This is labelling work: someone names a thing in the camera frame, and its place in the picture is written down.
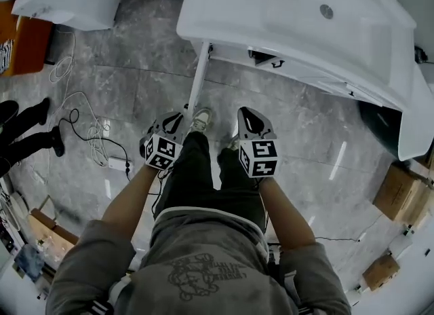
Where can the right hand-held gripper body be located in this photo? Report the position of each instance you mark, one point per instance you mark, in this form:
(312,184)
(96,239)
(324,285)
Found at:
(259,157)

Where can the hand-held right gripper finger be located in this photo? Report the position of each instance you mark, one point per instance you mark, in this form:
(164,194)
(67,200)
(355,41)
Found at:
(266,125)
(244,125)

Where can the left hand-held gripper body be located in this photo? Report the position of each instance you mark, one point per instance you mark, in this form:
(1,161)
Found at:
(161,150)

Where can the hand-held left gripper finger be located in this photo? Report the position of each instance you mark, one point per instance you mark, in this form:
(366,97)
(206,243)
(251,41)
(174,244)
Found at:
(180,127)
(162,121)

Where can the person's left forearm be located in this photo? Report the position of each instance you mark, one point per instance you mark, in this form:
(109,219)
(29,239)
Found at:
(132,198)

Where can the person's right forearm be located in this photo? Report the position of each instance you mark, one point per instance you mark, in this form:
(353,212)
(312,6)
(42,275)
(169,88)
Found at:
(288,215)

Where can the person's left shoe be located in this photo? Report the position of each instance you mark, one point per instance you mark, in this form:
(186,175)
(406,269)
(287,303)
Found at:
(200,120)

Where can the person's shoe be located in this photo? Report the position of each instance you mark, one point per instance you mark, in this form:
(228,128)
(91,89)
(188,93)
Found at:
(232,144)
(200,120)

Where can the person's right shoe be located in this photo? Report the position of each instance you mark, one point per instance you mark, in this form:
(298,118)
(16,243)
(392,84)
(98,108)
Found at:
(232,144)

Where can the person's dark trousers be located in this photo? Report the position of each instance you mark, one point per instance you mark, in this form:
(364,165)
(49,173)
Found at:
(196,178)

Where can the white power adapter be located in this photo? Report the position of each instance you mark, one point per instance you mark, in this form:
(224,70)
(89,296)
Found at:
(117,163)

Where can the white drawer with black knob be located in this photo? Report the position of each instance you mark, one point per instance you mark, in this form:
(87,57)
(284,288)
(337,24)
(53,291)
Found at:
(363,94)

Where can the person's grey sweatshirt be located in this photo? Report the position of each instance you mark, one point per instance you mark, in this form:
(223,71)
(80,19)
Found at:
(203,273)

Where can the wooden stool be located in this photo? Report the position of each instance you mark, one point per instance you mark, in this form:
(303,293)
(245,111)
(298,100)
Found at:
(51,225)

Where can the large cardboard box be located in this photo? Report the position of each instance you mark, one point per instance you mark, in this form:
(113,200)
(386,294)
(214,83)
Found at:
(400,191)

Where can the small cardboard box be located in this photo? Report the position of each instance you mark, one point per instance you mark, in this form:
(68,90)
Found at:
(381,273)

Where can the black white striped cloth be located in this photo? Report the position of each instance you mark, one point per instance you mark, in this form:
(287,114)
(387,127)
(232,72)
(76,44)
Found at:
(5,55)

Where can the black wall valve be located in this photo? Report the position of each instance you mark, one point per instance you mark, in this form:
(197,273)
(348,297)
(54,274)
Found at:
(420,54)

